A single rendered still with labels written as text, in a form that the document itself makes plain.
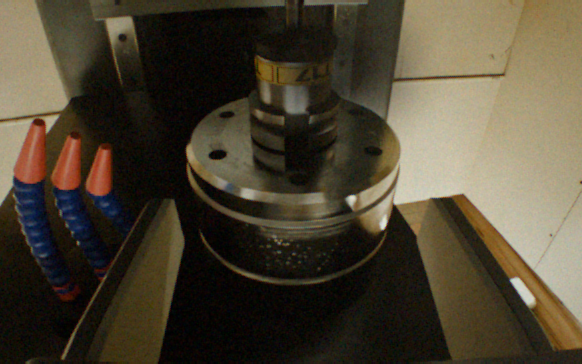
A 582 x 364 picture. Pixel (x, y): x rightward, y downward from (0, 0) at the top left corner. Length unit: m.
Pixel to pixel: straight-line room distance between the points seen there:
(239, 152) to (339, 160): 0.07
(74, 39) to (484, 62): 1.26
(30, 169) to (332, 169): 0.17
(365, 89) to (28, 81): 0.92
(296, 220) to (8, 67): 1.09
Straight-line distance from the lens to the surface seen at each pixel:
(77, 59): 0.76
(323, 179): 0.21
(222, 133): 0.27
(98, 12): 0.68
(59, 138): 0.61
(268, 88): 0.23
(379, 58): 0.81
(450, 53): 1.36
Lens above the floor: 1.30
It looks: 37 degrees up
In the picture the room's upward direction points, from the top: 180 degrees counter-clockwise
